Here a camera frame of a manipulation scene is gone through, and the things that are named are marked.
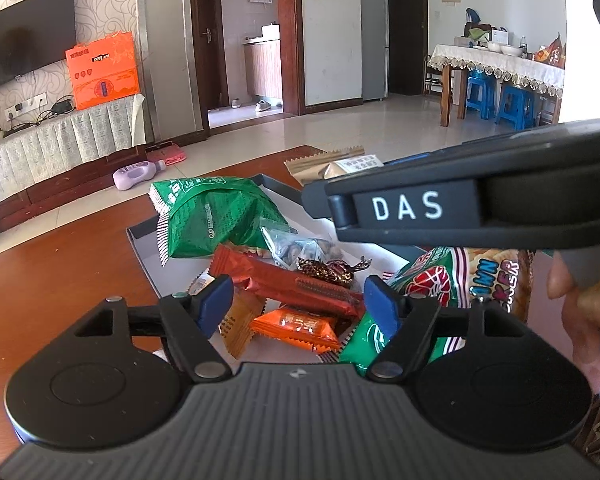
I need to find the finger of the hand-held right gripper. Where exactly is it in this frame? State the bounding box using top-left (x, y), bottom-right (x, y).
top-left (324, 140), bottom-right (485, 197)
top-left (301, 180), bottom-right (355, 242)

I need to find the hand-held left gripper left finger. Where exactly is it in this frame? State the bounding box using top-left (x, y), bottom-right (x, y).
top-left (72, 274), bottom-right (236, 385)

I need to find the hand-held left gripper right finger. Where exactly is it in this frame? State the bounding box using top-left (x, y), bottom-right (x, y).
top-left (362, 275), bottom-right (523, 382)

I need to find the brown kraft snack packet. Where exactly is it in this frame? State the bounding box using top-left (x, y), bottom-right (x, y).
top-left (284, 146), bottom-right (386, 186)

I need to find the grey box tray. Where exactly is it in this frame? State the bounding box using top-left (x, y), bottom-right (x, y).
top-left (126, 172), bottom-right (417, 311)

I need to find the clear nut snack packet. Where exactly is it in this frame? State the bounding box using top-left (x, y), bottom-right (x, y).
top-left (260, 219), bottom-right (346, 269)

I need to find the red sesame snack packet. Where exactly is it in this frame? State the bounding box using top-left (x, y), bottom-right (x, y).
top-left (209, 244), bottom-right (367, 319)

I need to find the person's right hand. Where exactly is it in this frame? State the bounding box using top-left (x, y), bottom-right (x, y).
top-left (546, 250), bottom-right (600, 396)

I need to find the yellow brown snack packet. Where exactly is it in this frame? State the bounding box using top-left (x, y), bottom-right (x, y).
top-left (219, 290), bottom-right (266, 360)

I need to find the small green snack packet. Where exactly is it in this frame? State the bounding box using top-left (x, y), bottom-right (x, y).
top-left (337, 310), bottom-right (406, 379)

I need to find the dark shiny wrapped candy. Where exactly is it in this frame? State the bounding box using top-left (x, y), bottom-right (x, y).
top-left (296, 255), bottom-right (373, 290)

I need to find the wooden dining table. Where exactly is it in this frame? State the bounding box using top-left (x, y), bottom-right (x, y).
top-left (427, 42), bottom-right (566, 129)

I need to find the large green snack bag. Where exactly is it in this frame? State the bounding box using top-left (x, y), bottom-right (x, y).
top-left (149, 176), bottom-right (291, 269)

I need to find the small orange snack packet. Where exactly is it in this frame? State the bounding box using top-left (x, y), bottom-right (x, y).
top-left (250, 305), bottom-right (342, 354)

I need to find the red green striped snack bag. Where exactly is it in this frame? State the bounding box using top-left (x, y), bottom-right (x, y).
top-left (385, 246), bottom-right (536, 367)

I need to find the blue plastic stool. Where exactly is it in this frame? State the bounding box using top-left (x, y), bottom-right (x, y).
top-left (495, 84), bottom-right (538, 131)
top-left (465, 71), bottom-right (496, 121)

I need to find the silver refrigerator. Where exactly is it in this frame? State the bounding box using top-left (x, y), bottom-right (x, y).
top-left (360, 0), bottom-right (391, 104)

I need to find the dark wooden door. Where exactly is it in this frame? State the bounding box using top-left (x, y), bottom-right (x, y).
top-left (196, 0), bottom-right (230, 111)
top-left (377, 0), bottom-right (428, 97)

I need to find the white lace tablecloth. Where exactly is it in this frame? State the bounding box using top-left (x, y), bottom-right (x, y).
top-left (427, 42), bottom-right (566, 99)

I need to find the purple plastic bottle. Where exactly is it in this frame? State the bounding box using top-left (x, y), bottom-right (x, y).
top-left (112, 160), bottom-right (167, 192)

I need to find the orange snack bag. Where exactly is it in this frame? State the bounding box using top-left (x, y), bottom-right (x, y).
top-left (532, 32), bottom-right (566, 69)

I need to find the wooden kitchen cabinet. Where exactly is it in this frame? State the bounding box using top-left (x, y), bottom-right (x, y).
top-left (242, 35), bottom-right (284, 99)

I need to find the white bowl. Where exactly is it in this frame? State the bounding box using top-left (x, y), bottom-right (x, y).
top-left (487, 41), bottom-right (524, 59)

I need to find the pink plastic dustpan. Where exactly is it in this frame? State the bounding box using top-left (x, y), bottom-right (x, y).
top-left (145, 142), bottom-right (189, 166)

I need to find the wooden tv cabinet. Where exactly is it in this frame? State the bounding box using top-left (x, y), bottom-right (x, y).
top-left (0, 142), bottom-right (154, 234)

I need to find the cabinet with white cloth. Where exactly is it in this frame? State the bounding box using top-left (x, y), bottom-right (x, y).
top-left (0, 94), bottom-right (146, 209)

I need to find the orange gift box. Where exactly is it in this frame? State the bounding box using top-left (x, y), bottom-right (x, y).
top-left (65, 31), bottom-right (142, 112)

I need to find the black flat television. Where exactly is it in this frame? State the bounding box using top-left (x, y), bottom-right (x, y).
top-left (0, 0), bottom-right (77, 97)

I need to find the wooden door frame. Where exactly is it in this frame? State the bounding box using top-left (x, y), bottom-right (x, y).
top-left (189, 0), bottom-right (307, 137)

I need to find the white wall socket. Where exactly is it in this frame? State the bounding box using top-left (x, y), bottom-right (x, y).
top-left (5, 92), bottom-right (48, 120)

